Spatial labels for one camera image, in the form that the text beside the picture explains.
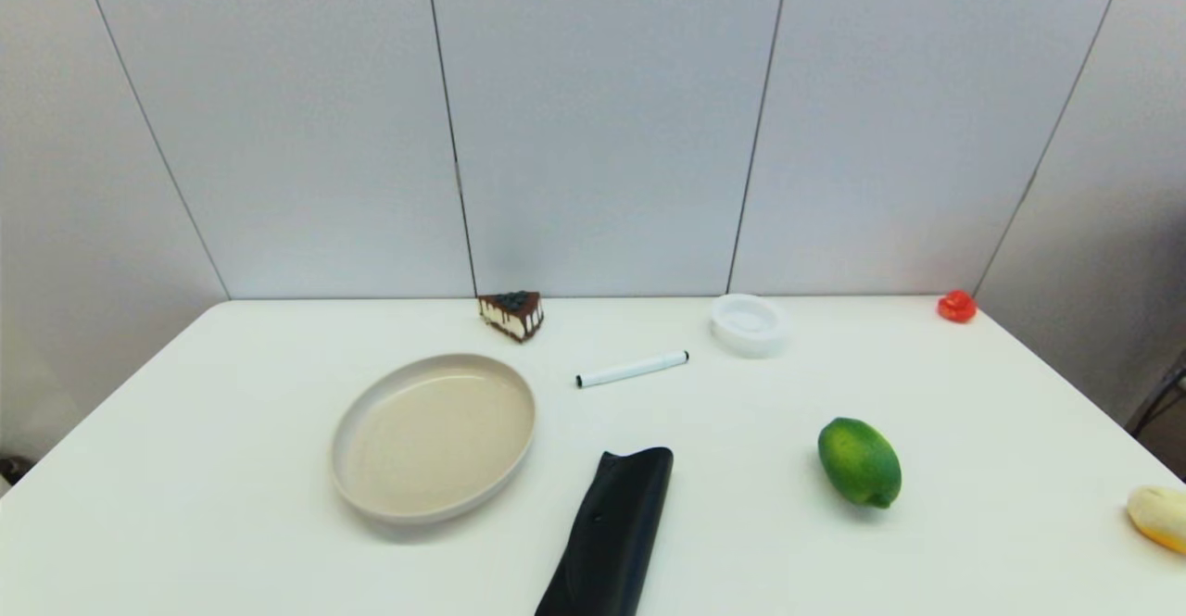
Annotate black glasses case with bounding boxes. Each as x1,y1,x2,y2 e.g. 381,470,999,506
535,446,675,616

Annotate chocolate blueberry cake slice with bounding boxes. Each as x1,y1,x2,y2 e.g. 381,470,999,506
477,290,546,344

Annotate white marker pen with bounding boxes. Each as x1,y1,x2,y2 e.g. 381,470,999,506
574,350,691,390

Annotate white round dish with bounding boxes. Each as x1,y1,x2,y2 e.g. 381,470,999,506
709,293,791,358

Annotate beige round plate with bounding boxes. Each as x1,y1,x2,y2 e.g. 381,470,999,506
330,353,537,526

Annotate green lime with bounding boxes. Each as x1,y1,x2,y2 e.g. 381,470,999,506
817,417,903,510

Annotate yellow peeled banana piece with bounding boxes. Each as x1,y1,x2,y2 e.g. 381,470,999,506
1126,485,1186,557

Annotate dark stand frame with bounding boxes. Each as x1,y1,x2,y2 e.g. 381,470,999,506
1124,349,1186,483

